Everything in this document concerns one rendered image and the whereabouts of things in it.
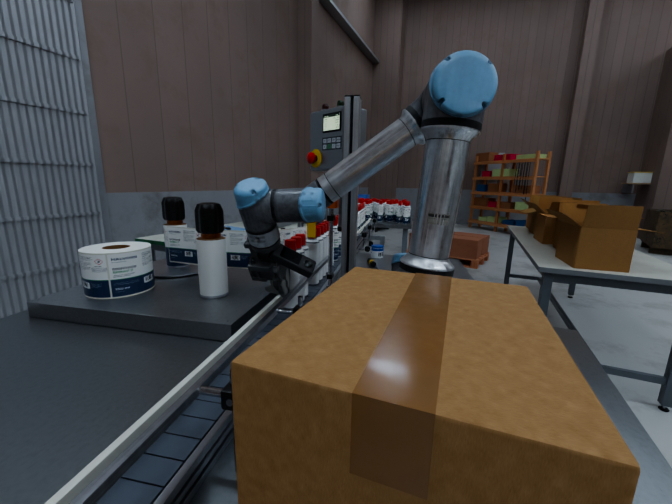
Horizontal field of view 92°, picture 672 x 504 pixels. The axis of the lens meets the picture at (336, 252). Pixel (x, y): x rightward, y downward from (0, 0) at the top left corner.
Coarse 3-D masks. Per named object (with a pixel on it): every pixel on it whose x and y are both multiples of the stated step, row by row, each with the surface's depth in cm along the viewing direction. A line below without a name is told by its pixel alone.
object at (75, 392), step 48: (0, 336) 86; (48, 336) 86; (96, 336) 87; (144, 336) 87; (0, 384) 66; (48, 384) 66; (96, 384) 67; (144, 384) 67; (0, 432) 54; (48, 432) 54; (96, 432) 54; (0, 480) 45; (48, 480) 45
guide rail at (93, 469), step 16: (272, 304) 90; (256, 320) 80; (240, 336) 72; (224, 352) 66; (208, 368) 60; (192, 384) 56; (160, 400) 50; (144, 416) 46; (128, 432) 43; (112, 448) 41; (96, 464) 38; (80, 480) 36; (64, 496) 35
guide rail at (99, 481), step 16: (224, 368) 52; (208, 384) 48; (176, 400) 43; (192, 400) 44; (160, 416) 40; (176, 416) 41; (144, 432) 37; (160, 432) 38; (128, 448) 35; (144, 448) 36; (112, 464) 33; (128, 464) 34; (96, 480) 31; (112, 480) 32; (80, 496) 30; (96, 496) 30
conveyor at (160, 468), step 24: (336, 264) 148; (312, 288) 114; (216, 384) 59; (192, 408) 53; (216, 408) 53; (168, 432) 48; (192, 432) 48; (144, 456) 44; (168, 456) 44; (120, 480) 40; (144, 480) 40; (168, 480) 40
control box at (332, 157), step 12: (336, 108) 98; (312, 120) 107; (312, 132) 107; (336, 132) 100; (360, 132) 102; (312, 144) 108; (360, 144) 102; (324, 156) 105; (336, 156) 101; (312, 168) 110; (324, 168) 106
